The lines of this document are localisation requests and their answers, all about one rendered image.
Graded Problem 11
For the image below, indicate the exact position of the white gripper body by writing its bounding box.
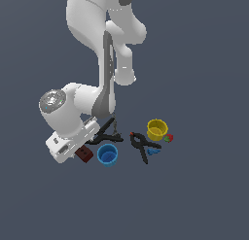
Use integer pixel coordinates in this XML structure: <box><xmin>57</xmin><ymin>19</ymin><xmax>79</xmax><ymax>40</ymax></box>
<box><xmin>45</xmin><ymin>118</ymin><xmax>101</xmax><ymax>164</ymax></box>

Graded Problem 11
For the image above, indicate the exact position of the dark red brick block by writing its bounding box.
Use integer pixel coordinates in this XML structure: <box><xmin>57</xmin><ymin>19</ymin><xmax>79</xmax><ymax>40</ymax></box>
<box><xmin>74</xmin><ymin>145</ymin><xmax>94</xmax><ymax>164</ymax></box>

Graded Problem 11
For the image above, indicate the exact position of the large black spring clamp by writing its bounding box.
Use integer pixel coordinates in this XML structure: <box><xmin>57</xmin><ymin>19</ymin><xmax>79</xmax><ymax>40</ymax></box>
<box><xmin>85</xmin><ymin>117</ymin><xmax>125</xmax><ymax>146</ymax></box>

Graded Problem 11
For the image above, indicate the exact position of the blue plastic cup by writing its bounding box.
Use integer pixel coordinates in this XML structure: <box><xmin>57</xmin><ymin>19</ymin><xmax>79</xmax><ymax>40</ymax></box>
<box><xmin>96</xmin><ymin>143</ymin><xmax>119</xmax><ymax>168</ymax></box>

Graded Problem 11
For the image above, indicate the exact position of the black clamp with orange tip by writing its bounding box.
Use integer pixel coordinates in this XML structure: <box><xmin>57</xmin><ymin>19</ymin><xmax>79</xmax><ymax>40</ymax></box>
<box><xmin>128</xmin><ymin>131</ymin><xmax>162</xmax><ymax>165</ymax></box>

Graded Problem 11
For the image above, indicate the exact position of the small blue toy piece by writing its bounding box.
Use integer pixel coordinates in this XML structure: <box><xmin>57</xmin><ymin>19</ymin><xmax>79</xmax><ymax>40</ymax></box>
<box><xmin>146</xmin><ymin>148</ymin><xmax>162</xmax><ymax>156</ymax></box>

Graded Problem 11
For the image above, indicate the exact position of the yellow plastic cup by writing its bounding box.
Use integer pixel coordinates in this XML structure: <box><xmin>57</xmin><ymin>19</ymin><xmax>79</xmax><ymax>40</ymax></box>
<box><xmin>146</xmin><ymin>119</ymin><xmax>169</xmax><ymax>142</ymax></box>

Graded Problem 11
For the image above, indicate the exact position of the red strawberry toy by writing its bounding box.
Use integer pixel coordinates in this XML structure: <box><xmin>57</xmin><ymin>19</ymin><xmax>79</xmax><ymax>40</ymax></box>
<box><xmin>162</xmin><ymin>133</ymin><xmax>174</xmax><ymax>144</ymax></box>

